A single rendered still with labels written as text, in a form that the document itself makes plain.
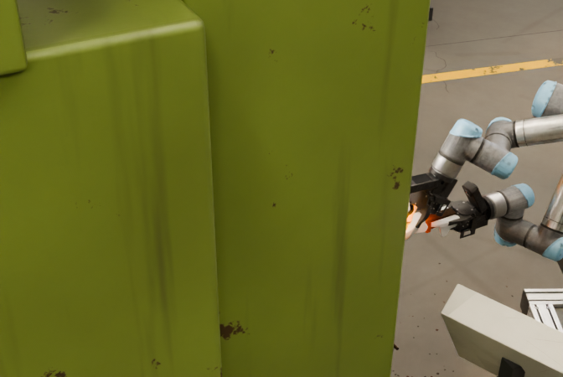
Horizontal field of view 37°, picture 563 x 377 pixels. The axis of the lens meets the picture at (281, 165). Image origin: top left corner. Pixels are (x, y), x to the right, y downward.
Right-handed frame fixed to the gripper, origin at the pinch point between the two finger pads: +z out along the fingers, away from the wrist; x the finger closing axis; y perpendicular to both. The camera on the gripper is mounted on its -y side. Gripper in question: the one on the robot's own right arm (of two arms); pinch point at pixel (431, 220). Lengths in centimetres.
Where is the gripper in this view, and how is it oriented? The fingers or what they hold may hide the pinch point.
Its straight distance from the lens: 240.6
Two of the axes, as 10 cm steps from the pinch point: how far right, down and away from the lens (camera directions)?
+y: 0.0, 8.4, 5.5
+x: -4.5, -4.9, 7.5
